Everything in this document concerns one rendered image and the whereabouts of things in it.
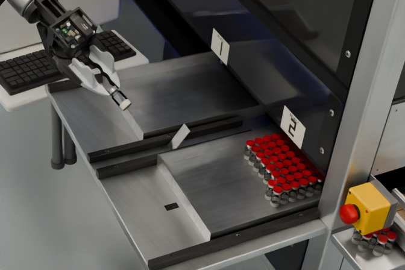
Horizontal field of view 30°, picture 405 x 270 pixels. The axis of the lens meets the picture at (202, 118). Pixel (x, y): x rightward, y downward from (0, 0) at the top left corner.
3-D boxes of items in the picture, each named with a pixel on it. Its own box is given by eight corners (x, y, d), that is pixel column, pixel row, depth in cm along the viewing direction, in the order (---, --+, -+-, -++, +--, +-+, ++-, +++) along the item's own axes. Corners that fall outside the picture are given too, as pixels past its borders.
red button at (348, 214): (350, 211, 153) (354, 197, 151) (361, 225, 151) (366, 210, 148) (335, 216, 152) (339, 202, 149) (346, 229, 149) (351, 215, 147)
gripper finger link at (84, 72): (100, 93, 134) (69, 53, 135) (96, 105, 139) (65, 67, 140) (114, 84, 135) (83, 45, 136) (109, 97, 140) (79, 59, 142)
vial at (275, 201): (276, 199, 167) (279, 184, 165) (281, 206, 166) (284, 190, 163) (267, 202, 167) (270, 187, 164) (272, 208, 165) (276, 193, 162)
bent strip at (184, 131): (182, 142, 180) (184, 123, 176) (188, 150, 178) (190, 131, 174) (127, 155, 174) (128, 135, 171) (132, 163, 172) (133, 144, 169)
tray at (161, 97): (217, 59, 210) (219, 49, 207) (265, 114, 192) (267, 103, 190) (102, 83, 196) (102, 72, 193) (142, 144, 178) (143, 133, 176)
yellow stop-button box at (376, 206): (369, 203, 158) (376, 178, 154) (390, 226, 153) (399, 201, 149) (339, 213, 155) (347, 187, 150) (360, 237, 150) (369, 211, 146)
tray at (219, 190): (282, 132, 187) (284, 122, 184) (343, 202, 169) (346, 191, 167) (156, 166, 173) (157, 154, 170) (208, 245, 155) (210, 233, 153)
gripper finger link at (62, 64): (75, 86, 138) (46, 49, 139) (73, 89, 139) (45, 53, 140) (95, 73, 140) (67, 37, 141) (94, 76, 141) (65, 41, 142)
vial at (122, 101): (131, 106, 141) (115, 89, 142) (132, 101, 139) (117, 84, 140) (122, 113, 140) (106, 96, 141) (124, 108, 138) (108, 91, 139)
